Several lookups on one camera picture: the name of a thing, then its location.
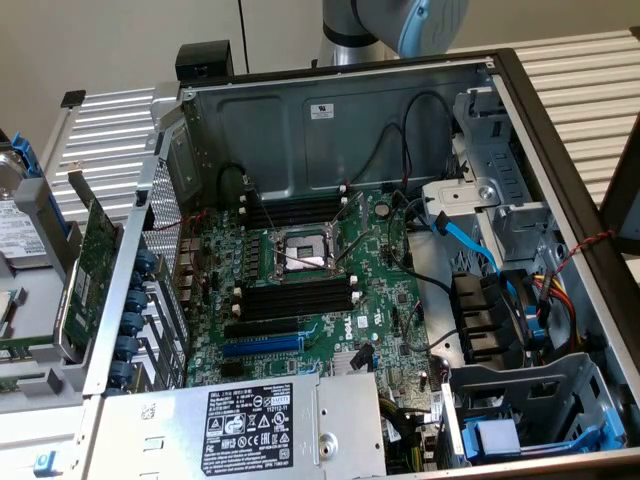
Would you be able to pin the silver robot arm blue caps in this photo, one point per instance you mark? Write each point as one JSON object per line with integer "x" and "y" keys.
{"x": 350, "y": 30}

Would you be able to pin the black RAM slot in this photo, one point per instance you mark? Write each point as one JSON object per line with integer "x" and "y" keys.
{"x": 295, "y": 206}
{"x": 300, "y": 309}
{"x": 295, "y": 213}
{"x": 300, "y": 292}
{"x": 300, "y": 284}
{"x": 295, "y": 220}
{"x": 295, "y": 200}
{"x": 300, "y": 300}

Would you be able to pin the silver CPU socket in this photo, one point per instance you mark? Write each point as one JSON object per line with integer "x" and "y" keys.
{"x": 305, "y": 250}

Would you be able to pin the thin metal locking lever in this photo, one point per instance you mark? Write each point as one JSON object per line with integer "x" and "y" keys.
{"x": 352, "y": 247}
{"x": 265, "y": 210}

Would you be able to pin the silver socket cover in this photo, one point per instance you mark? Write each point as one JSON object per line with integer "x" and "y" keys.
{"x": 361, "y": 210}

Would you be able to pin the round coin battery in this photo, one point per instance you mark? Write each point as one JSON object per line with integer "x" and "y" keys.
{"x": 383, "y": 209}

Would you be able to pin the long black expansion slot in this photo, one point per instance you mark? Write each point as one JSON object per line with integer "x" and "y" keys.
{"x": 260, "y": 329}

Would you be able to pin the blue expansion slot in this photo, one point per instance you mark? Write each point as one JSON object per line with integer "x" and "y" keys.
{"x": 260, "y": 346}

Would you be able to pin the small silver chipset heatsink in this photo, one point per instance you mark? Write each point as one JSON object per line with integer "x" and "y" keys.
{"x": 342, "y": 364}

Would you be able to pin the green Dell motherboard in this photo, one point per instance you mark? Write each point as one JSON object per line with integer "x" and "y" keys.
{"x": 280, "y": 370}

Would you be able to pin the short black expansion slot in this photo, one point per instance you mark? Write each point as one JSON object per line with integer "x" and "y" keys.
{"x": 232, "y": 370}

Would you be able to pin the open black silver PC case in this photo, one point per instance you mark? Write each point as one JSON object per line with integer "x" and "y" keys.
{"x": 400, "y": 100}

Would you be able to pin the black fan shroud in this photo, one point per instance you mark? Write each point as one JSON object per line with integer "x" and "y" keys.
{"x": 480, "y": 310}

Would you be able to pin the blue card retainer clip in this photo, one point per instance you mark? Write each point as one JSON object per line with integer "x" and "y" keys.
{"x": 132, "y": 325}
{"x": 136, "y": 301}
{"x": 145, "y": 261}
{"x": 121, "y": 375}
{"x": 128, "y": 348}

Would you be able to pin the silver optical drive cage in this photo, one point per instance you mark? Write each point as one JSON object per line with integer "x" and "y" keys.
{"x": 500, "y": 165}

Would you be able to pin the large black clamp block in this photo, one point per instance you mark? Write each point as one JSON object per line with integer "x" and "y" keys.
{"x": 205, "y": 62}

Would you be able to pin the green graphics card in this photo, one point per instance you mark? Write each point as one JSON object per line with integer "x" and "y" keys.
{"x": 90, "y": 280}

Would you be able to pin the silver power supply with label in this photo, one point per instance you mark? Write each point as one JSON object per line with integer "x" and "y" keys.
{"x": 175, "y": 425}

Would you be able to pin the blue disk caddy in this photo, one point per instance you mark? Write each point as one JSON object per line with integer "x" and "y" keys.
{"x": 495, "y": 435}

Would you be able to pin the silver metal disk bay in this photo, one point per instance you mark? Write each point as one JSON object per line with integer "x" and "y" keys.
{"x": 550, "y": 395}

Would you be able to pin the silver hard disk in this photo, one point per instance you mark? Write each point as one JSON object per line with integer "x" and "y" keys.
{"x": 15, "y": 230}

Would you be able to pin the dark flat panel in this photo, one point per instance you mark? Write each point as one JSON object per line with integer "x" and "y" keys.
{"x": 622, "y": 190}

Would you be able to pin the square CPU chip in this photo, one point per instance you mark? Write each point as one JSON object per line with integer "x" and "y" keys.
{"x": 5, "y": 310}

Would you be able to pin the blue plastic latch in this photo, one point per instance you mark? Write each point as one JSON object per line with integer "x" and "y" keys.
{"x": 45, "y": 462}

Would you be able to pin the silver corner bracket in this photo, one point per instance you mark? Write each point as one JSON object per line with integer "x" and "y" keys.
{"x": 165, "y": 107}

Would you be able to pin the blue disk carrier rail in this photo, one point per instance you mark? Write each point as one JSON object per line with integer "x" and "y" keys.
{"x": 25, "y": 155}

